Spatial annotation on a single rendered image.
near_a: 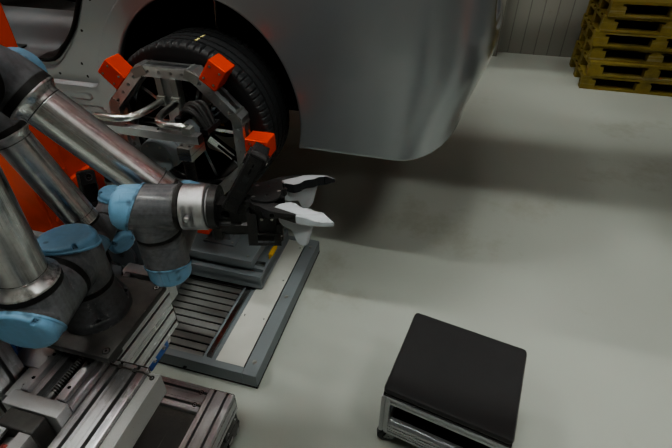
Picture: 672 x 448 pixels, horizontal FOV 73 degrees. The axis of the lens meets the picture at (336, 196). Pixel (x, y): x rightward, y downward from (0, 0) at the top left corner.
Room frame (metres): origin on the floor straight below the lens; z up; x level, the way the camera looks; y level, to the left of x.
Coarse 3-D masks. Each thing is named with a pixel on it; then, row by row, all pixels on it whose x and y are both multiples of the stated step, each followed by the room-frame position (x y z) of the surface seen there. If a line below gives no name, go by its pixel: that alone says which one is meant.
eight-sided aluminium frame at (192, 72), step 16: (144, 64) 1.55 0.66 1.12; (160, 64) 1.57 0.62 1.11; (176, 64) 1.55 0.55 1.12; (192, 64) 1.55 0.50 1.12; (128, 80) 1.56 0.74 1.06; (192, 80) 1.49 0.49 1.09; (128, 96) 1.58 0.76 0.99; (208, 96) 1.48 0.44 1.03; (224, 96) 1.51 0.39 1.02; (112, 112) 1.59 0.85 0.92; (128, 112) 1.62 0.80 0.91; (224, 112) 1.47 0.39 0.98; (240, 112) 1.48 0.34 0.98; (240, 128) 1.45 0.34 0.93; (240, 144) 1.45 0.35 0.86; (240, 160) 1.46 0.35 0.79; (224, 192) 1.48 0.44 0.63
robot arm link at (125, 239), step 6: (120, 234) 0.98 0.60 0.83; (126, 234) 0.99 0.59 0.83; (132, 234) 1.00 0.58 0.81; (114, 240) 0.96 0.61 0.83; (120, 240) 0.97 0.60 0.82; (126, 240) 0.98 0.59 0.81; (132, 240) 1.00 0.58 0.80; (114, 246) 0.96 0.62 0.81; (120, 246) 0.97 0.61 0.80; (126, 246) 0.98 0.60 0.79; (114, 252) 0.96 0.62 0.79; (120, 252) 0.97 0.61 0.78
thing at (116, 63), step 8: (112, 56) 1.62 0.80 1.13; (120, 56) 1.64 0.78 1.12; (104, 64) 1.58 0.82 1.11; (112, 64) 1.58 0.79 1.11; (120, 64) 1.61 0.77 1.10; (128, 64) 1.64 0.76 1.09; (104, 72) 1.59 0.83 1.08; (112, 72) 1.58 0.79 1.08; (120, 72) 1.58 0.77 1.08; (128, 72) 1.60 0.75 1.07; (112, 80) 1.58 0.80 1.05; (120, 80) 1.57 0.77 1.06
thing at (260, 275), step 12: (288, 240) 1.81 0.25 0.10; (264, 252) 1.67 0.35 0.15; (276, 252) 1.66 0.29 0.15; (192, 264) 1.57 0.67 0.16; (204, 264) 1.58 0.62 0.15; (216, 264) 1.58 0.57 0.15; (228, 264) 1.57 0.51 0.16; (264, 264) 1.55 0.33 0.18; (204, 276) 1.55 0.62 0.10; (216, 276) 1.53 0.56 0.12; (228, 276) 1.52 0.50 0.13; (240, 276) 1.50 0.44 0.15; (252, 276) 1.48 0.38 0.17; (264, 276) 1.51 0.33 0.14
